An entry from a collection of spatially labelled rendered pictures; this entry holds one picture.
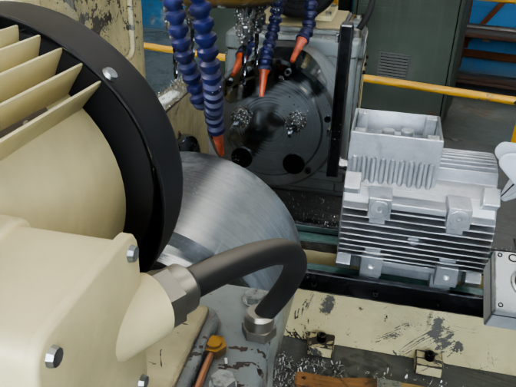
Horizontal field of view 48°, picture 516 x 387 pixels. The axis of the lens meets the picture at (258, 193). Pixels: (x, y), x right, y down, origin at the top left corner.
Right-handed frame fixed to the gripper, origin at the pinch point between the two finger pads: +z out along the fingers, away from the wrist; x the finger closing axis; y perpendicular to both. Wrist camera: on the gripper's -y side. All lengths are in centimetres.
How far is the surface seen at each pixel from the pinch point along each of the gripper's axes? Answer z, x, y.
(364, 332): 29.8, 1.2, 1.4
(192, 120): 23.0, -12.3, 41.3
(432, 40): 33, -318, -33
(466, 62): 57, -502, -102
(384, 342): 29.3, 1.2, -2.0
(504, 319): 6.4, 18.7, -0.7
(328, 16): 7, -62, 32
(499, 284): 3.9, 17.4, 1.9
